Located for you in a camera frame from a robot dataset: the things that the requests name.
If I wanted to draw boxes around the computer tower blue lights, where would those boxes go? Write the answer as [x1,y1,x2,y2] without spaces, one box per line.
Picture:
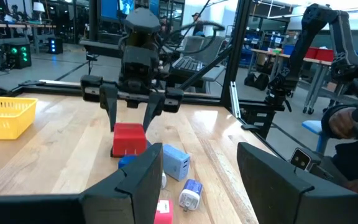
[47,37,64,55]

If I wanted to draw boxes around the blue lit screen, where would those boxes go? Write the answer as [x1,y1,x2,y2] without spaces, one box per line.
[99,0,136,21]

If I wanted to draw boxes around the blue stool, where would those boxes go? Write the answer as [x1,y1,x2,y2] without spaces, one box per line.
[301,120,331,155]

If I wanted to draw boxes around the red storage bin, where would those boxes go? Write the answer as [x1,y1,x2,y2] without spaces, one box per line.
[315,48,335,62]
[305,47,319,60]

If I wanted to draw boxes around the pink charger with label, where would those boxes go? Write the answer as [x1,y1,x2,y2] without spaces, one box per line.
[153,198,174,224]

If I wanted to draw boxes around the light blue charger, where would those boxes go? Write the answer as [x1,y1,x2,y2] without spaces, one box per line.
[162,143,191,182]

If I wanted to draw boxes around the grey office chair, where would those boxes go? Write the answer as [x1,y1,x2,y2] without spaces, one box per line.
[178,35,228,94]

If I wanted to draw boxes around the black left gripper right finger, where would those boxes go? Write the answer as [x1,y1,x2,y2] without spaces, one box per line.
[237,142,358,224]

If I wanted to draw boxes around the silver aluminium bracket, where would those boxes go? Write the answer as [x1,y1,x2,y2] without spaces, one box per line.
[229,81,242,119]

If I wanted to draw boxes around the black bag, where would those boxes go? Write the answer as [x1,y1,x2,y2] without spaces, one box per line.
[244,72,270,91]

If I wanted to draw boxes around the purple and white charger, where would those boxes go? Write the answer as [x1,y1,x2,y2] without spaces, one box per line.
[178,179,204,212]

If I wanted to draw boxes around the wooden desk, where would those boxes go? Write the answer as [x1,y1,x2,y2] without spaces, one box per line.
[0,20,57,69]

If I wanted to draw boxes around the large red charger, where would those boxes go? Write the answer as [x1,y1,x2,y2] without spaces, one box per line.
[112,123,148,158]

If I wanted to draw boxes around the yellow plastic basket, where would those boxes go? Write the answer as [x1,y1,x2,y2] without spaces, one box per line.
[0,95,39,141]

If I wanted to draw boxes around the black keyboard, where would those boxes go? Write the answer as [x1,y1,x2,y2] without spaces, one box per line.
[172,57,204,73]

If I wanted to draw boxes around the small white camera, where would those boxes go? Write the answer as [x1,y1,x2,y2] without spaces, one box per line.
[290,147,313,171]

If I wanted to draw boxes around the computer tower green lights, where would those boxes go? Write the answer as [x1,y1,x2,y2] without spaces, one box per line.
[4,42,32,70]

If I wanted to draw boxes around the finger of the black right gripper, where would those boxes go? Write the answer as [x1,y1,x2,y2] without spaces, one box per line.
[142,92,167,133]
[99,83,119,132]

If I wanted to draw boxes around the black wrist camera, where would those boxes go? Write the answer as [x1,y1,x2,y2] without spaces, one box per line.
[121,45,160,83]

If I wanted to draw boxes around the white desk lamp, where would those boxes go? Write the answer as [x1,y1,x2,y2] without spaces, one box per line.
[32,1,46,24]

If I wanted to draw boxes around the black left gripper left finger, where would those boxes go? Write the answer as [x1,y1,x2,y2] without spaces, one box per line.
[80,142,163,224]

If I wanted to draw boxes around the black table edge clamp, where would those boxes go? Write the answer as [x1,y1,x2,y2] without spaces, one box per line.
[240,123,261,131]

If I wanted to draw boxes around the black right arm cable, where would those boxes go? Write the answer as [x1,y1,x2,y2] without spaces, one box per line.
[158,20,226,58]

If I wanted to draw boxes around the grey legged workbench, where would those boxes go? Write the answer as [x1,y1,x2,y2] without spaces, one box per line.
[249,48,358,115]

